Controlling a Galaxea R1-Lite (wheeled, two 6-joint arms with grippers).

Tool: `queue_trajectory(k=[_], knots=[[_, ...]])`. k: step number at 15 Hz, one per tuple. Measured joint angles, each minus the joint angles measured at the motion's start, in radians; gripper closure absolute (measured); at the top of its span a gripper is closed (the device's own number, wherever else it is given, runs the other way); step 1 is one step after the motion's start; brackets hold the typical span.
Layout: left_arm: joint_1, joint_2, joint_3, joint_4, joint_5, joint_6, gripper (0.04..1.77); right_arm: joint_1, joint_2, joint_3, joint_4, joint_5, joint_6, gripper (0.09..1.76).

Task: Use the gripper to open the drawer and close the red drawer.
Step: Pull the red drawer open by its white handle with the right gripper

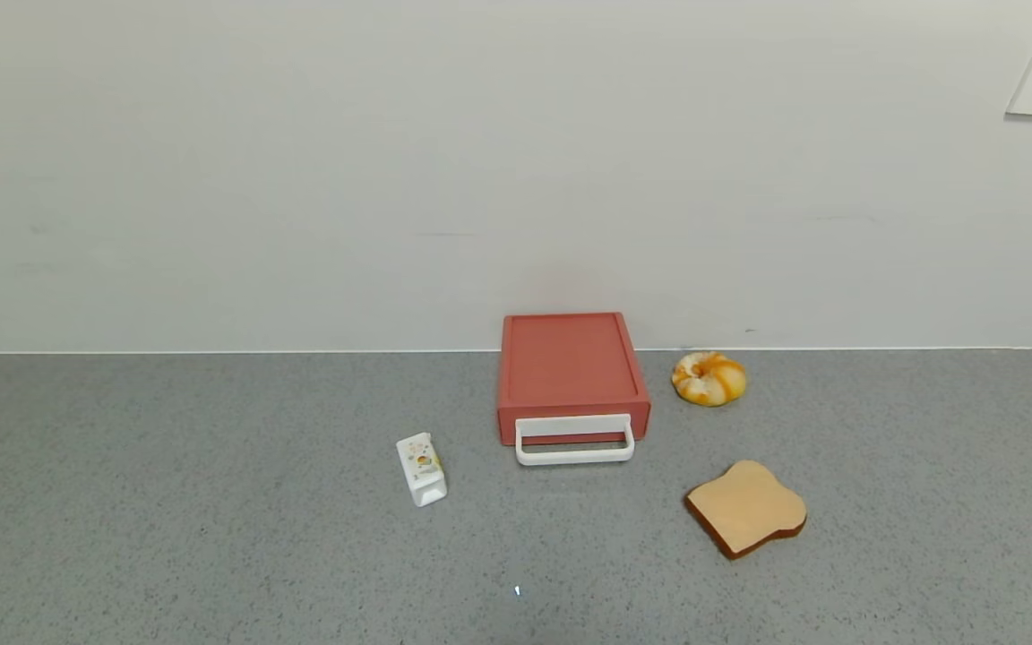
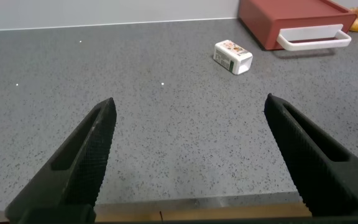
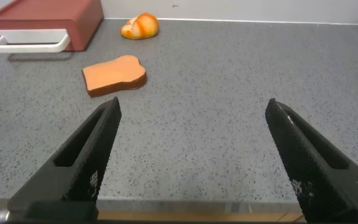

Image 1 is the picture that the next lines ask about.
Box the orange and white donut bread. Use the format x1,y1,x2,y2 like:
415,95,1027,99
671,351,747,408

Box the red drawer cabinet case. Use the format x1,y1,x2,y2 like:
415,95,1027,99
496,312,651,446

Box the toast bread slice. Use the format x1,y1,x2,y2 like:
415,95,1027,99
684,460,808,561

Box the small white milk carton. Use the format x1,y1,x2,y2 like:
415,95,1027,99
396,433,448,508

